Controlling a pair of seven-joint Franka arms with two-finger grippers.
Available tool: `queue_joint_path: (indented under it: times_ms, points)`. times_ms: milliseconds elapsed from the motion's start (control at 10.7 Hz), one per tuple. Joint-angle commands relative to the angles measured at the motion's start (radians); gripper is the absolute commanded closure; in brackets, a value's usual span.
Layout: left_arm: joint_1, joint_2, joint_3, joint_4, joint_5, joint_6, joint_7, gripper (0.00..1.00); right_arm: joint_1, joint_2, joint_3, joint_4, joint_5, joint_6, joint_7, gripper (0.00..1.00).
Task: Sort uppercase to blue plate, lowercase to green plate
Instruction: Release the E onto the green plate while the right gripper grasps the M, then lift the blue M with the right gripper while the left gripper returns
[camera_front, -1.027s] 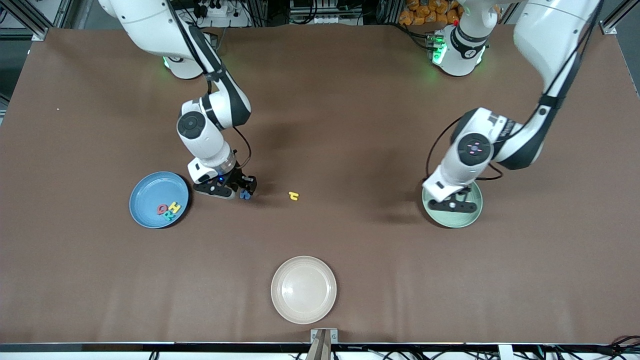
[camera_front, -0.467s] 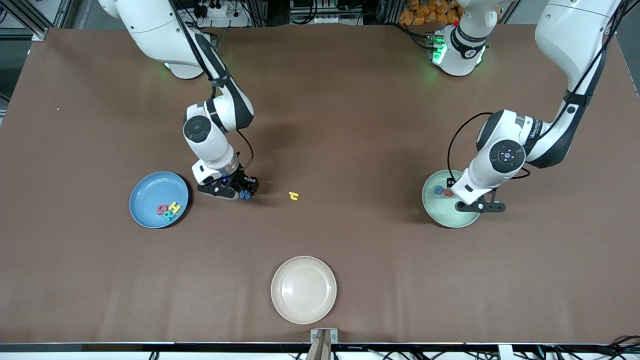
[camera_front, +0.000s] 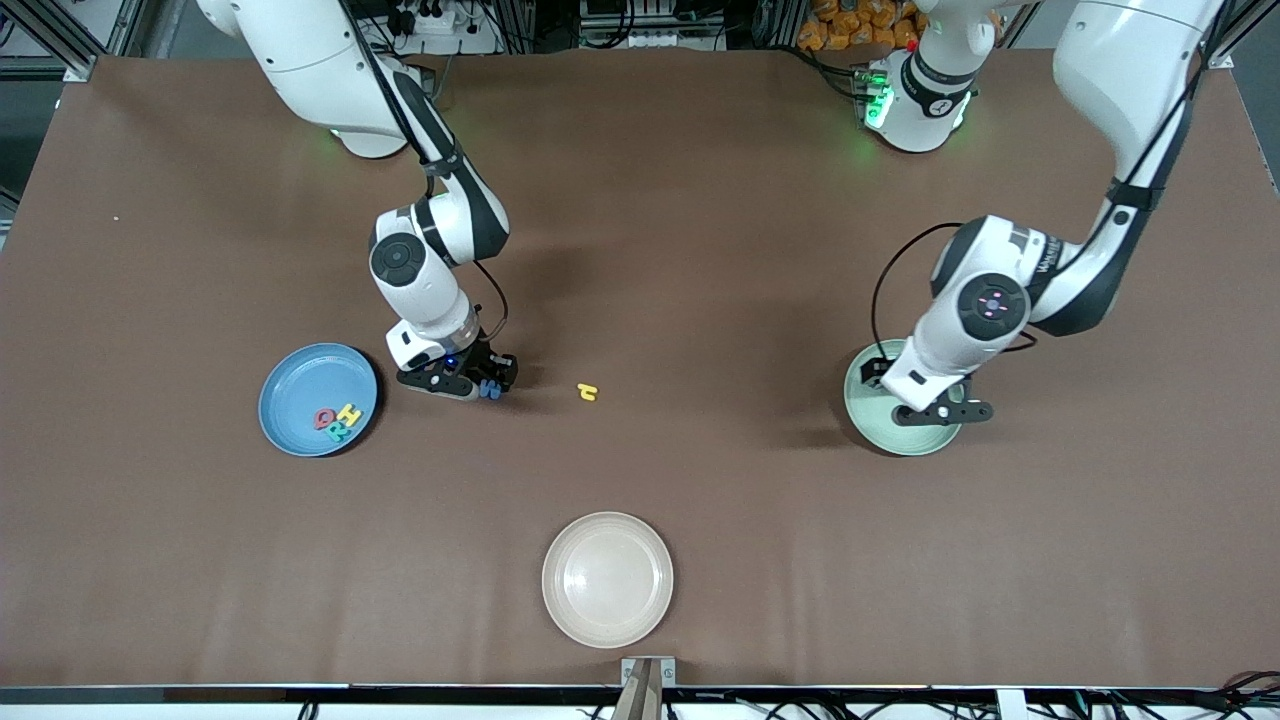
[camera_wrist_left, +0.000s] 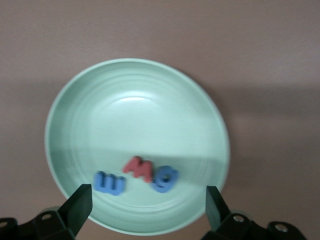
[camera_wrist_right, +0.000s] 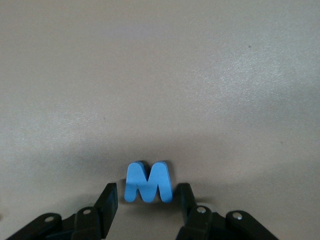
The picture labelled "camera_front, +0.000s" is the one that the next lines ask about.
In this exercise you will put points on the red foam letter Q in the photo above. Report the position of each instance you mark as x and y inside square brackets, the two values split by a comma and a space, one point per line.
[319, 418]

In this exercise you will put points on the white power strip with plugs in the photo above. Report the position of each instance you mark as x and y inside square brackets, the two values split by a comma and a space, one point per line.
[455, 22]

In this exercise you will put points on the aluminium frame strut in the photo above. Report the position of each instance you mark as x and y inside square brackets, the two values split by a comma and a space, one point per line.
[520, 20]
[778, 20]

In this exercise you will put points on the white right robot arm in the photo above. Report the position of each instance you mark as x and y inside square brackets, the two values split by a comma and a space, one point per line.
[300, 50]

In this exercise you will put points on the blue foam uppercase W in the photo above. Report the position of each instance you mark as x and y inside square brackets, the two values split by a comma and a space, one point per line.
[490, 392]

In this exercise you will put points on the green plate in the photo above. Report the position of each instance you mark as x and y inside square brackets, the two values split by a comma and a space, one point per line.
[870, 430]

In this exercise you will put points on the long white power strip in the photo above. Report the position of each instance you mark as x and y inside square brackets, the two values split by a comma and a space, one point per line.
[650, 40]

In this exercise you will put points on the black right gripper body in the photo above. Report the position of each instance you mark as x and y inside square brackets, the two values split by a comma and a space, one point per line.
[487, 360]

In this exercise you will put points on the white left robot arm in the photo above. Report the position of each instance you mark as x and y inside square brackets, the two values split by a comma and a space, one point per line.
[1110, 60]

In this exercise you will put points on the beige plate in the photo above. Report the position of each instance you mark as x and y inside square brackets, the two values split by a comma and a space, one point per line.
[608, 580]

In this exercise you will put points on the teal foam letter R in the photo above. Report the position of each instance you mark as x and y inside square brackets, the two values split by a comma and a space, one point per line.
[338, 433]

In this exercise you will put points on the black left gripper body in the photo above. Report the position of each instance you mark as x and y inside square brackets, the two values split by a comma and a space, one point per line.
[878, 368]

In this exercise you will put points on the blue plate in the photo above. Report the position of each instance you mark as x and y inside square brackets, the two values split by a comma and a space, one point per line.
[300, 385]

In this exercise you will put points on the yellow foam letter n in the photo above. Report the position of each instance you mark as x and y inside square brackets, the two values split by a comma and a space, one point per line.
[585, 390]

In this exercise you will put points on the yellow foam letter H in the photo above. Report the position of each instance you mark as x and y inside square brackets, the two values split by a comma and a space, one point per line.
[350, 414]

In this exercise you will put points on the brown table cover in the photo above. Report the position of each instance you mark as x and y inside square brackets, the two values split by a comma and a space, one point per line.
[1100, 550]

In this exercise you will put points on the orange snack bag pile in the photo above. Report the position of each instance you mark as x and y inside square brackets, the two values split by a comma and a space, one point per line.
[850, 25]

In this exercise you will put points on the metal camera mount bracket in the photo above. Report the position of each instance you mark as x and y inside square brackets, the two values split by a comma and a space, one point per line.
[648, 672]

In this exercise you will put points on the aluminium frame post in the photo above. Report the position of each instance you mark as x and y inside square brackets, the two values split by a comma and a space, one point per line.
[1235, 45]
[75, 60]

